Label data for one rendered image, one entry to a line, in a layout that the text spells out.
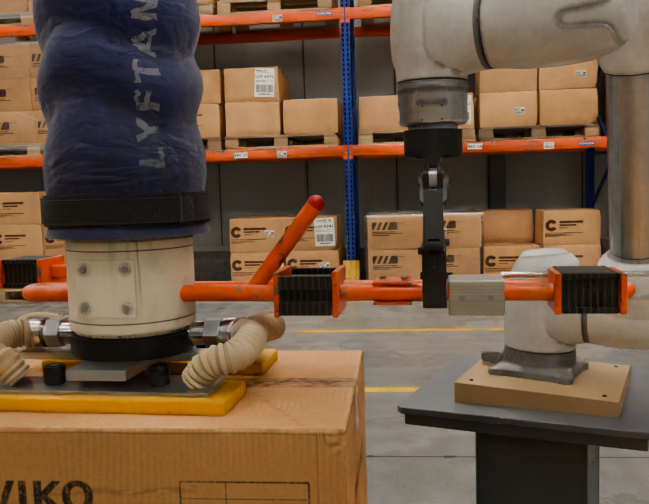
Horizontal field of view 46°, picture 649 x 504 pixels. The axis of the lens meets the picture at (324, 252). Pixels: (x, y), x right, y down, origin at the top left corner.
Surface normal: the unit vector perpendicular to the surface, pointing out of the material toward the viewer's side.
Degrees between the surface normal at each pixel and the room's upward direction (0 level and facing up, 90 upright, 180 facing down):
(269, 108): 89
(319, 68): 90
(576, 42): 135
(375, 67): 90
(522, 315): 89
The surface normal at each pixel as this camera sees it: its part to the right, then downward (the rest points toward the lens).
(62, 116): -0.51, -0.15
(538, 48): -0.29, 0.78
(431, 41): -0.36, 0.23
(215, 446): -0.10, 0.09
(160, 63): 0.60, -0.29
